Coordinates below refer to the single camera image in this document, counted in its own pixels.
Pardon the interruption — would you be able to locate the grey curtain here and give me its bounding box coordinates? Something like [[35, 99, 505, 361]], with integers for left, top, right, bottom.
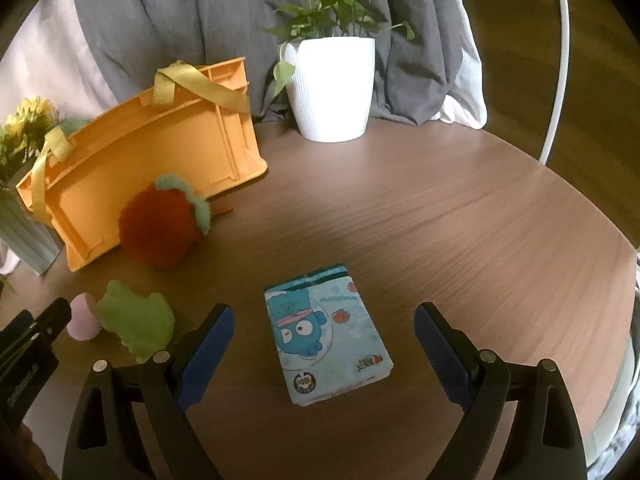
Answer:
[[70, 0, 463, 126]]

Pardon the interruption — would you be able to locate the orange crate with yellow straps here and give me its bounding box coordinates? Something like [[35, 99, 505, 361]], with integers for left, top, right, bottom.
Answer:
[[15, 57, 268, 273]]

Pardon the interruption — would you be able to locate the white sheer curtain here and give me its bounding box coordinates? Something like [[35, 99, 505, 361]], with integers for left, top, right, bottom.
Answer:
[[440, 0, 488, 131]]

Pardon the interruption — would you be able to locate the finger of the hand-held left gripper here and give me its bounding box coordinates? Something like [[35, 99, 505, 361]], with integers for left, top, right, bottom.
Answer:
[[0, 296, 72, 363], [0, 309, 35, 342]]

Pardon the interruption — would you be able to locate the green plush toy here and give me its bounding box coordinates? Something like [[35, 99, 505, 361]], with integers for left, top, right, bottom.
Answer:
[[94, 280, 177, 361]]

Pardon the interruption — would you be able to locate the white hoop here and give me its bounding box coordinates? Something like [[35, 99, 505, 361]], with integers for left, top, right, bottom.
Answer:
[[539, 0, 571, 166]]

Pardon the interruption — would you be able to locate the green potted plant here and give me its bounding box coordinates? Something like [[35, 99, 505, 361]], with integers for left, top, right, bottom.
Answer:
[[264, 0, 416, 98]]

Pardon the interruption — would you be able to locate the white crumpled cloth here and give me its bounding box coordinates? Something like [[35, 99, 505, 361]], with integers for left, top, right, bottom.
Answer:
[[587, 410, 637, 480]]

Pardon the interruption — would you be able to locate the grey-green ribbed vase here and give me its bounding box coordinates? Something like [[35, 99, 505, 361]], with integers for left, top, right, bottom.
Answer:
[[0, 187, 66, 276]]

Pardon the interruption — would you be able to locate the pale pink curtain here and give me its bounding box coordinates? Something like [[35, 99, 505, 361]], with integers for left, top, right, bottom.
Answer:
[[0, 0, 121, 126]]

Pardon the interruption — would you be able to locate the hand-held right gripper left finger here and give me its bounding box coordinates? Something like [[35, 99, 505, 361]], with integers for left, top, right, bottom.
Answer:
[[61, 302, 236, 480]]

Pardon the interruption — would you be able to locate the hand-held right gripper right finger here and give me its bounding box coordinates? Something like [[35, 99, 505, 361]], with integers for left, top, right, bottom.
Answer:
[[414, 301, 588, 480]]

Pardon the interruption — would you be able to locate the blue cartoon tissue packet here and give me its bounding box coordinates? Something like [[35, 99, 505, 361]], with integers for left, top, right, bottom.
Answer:
[[263, 262, 394, 407]]

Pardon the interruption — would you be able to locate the sunflower bouquet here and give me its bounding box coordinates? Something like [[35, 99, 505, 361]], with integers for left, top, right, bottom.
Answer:
[[0, 97, 93, 191]]

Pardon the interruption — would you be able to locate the white ribbed plant pot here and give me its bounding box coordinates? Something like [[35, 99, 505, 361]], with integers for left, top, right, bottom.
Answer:
[[284, 36, 377, 143]]

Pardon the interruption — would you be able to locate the red strawberry plush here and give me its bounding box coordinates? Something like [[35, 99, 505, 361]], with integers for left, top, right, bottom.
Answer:
[[117, 174, 234, 268]]

